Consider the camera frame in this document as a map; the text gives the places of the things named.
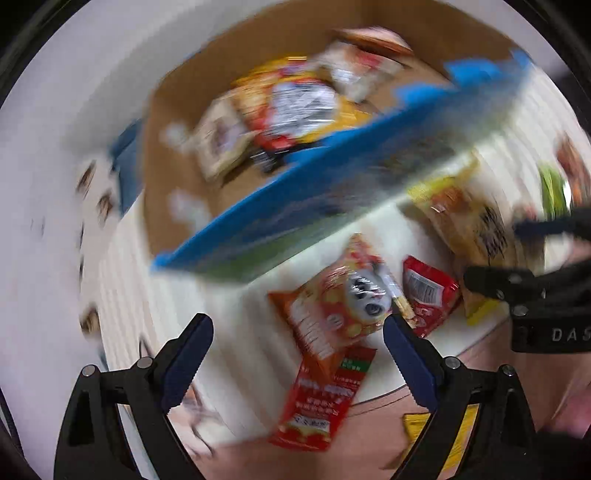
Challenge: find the panda orange snack bag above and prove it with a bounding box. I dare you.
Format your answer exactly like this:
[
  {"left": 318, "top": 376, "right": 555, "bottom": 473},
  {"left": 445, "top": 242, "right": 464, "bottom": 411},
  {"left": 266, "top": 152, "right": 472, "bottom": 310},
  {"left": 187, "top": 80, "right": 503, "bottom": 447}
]
[{"left": 267, "top": 234, "right": 416, "bottom": 379}]

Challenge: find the Mi Sedaap noodle packet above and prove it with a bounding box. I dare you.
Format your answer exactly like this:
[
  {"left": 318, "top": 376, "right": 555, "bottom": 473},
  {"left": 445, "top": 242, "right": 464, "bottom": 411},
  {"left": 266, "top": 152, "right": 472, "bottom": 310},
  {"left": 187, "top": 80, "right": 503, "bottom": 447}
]
[{"left": 229, "top": 56, "right": 370, "bottom": 174}]

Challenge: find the yellow egg biscuit bag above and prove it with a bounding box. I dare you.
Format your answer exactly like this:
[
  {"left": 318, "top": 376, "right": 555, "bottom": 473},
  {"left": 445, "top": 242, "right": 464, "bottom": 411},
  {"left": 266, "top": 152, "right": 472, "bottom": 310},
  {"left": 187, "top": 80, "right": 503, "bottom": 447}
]
[{"left": 407, "top": 158, "right": 546, "bottom": 326}]

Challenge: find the green candy bag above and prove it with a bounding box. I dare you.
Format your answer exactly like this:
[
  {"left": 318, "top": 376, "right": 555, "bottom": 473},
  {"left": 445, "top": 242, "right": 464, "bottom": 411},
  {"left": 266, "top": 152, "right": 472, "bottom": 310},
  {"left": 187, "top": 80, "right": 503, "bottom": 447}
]
[{"left": 538, "top": 165, "right": 571, "bottom": 220}]

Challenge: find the orange white snack packet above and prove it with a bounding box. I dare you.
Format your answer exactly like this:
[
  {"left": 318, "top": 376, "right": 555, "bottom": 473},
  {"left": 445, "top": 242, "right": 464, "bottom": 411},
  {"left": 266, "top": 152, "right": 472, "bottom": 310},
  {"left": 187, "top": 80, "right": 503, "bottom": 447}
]
[{"left": 335, "top": 26, "right": 415, "bottom": 57}]

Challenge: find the cardboard box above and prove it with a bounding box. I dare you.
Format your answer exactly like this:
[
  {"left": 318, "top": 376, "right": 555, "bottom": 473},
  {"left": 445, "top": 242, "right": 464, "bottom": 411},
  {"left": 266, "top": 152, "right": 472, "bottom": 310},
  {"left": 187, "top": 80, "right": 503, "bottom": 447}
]
[{"left": 141, "top": 1, "right": 530, "bottom": 279}]

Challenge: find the striped cat print blanket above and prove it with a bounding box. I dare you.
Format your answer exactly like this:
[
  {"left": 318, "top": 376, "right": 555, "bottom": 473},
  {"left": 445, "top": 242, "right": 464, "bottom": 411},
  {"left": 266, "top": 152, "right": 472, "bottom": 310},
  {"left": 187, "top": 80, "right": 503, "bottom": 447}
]
[{"left": 98, "top": 67, "right": 590, "bottom": 446}]

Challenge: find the dog print long pillow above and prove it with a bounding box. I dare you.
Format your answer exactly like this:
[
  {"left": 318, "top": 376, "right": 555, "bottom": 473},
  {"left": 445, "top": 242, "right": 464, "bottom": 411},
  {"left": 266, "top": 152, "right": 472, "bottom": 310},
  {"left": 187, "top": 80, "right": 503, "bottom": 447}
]
[{"left": 75, "top": 155, "right": 119, "bottom": 337}]

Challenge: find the small red snack packet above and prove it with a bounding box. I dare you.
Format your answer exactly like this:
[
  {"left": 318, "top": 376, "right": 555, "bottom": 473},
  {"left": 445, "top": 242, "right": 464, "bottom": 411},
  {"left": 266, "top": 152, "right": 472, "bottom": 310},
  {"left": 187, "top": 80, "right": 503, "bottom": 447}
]
[{"left": 403, "top": 256, "right": 462, "bottom": 338}]

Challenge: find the white chocolate biscuit box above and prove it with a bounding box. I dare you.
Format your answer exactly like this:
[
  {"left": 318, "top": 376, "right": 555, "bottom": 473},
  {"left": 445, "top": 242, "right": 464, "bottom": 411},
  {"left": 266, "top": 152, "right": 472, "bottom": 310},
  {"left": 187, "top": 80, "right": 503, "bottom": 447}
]
[{"left": 190, "top": 94, "right": 257, "bottom": 183}]

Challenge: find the white cookie packet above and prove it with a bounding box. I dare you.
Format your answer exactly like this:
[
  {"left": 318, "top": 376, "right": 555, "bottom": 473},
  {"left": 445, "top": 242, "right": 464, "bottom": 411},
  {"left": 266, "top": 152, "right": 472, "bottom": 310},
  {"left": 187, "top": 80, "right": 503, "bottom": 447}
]
[{"left": 312, "top": 41, "right": 404, "bottom": 103}]

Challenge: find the brown chocolate snack packet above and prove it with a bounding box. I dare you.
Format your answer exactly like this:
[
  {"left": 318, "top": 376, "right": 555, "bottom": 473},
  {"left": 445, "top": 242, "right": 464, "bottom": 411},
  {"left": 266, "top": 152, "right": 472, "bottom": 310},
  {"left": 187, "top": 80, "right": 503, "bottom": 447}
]
[{"left": 557, "top": 136, "right": 590, "bottom": 207}]

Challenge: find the red long snack packet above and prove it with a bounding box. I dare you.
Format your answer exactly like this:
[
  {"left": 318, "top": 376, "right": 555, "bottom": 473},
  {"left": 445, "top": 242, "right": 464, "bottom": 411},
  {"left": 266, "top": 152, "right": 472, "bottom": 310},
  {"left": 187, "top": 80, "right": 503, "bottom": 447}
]
[{"left": 269, "top": 346, "right": 377, "bottom": 452}]

